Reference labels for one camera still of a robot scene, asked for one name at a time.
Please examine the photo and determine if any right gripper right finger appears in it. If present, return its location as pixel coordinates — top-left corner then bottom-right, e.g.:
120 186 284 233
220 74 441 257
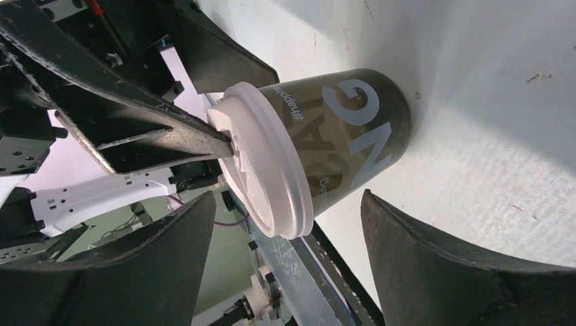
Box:
361 190 575 325

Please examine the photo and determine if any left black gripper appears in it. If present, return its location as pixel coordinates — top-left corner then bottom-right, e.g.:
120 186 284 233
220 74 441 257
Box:
1 1 232 174

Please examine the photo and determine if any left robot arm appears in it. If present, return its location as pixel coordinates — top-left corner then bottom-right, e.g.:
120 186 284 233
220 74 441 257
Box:
1 1 278 238

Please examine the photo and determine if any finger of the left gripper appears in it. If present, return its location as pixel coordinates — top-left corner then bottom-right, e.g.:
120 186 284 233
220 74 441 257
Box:
155 1 279 94

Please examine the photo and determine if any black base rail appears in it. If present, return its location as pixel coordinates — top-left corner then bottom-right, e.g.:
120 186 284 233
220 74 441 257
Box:
245 221 385 325

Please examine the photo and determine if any dark paper coffee cup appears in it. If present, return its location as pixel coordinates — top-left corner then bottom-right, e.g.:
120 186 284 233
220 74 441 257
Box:
259 69 412 215

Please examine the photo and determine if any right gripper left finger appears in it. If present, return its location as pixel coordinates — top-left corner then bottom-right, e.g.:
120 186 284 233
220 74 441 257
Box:
1 192 217 325

